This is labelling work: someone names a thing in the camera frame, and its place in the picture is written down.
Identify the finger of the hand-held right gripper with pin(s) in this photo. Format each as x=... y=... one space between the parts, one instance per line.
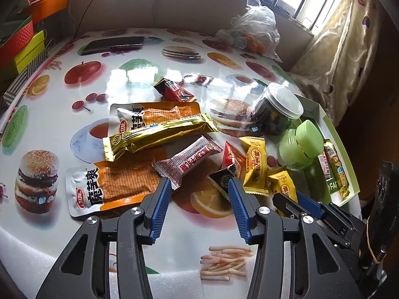
x=310 y=204
x=285 y=204

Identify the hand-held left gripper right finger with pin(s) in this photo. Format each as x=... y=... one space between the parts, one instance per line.
x=241 y=211

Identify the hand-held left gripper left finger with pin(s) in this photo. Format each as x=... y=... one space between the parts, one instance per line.
x=160 y=211

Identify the orange white snack pouch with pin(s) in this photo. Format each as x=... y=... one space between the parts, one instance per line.
x=124 y=183
x=162 y=113

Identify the white red patterned snack packet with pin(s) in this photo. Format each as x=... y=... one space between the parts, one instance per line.
x=190 y=158

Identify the long gold snack bar packet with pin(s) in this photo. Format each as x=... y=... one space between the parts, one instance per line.
x=156 y=137

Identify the white green cardboard box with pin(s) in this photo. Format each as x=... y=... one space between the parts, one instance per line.
x=311 y=107

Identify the small yellow snack packet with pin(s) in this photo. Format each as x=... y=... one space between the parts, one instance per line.
x=282 y=187

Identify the small black snack packet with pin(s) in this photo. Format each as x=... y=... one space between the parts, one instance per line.
x=219 y=180

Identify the pink snack packet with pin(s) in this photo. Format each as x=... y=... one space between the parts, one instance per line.
x=324 y=166

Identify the gold snack bar blue print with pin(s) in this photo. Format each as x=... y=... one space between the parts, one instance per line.
x=338 y=174

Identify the small orange red snack packet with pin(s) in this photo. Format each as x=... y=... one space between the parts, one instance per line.
x=232 y=158

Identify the green round container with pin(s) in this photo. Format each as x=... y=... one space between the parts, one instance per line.
x=299 y=146

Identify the clear jar with dark contents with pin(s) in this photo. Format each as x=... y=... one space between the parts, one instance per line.
x=268 y=115

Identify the food print tablecloth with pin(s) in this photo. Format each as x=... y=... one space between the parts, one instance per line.
x=140 y=78

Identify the cream patterned curtain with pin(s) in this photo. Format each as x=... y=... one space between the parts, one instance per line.
x=339 y=53

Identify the black phone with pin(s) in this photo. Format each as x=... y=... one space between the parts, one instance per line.
x=115 y=44

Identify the clear plastic bag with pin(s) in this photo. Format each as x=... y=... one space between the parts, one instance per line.
x=252 y=28

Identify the black white striped box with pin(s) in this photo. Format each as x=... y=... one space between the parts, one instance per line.
x=18 y=84

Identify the lime green box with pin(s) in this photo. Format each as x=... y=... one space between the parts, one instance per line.
x=31 y=49

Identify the red textured box green rim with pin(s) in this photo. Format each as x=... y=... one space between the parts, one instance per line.
x=17 y=45

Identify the orange box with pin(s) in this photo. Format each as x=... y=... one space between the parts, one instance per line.
x=46 y=6

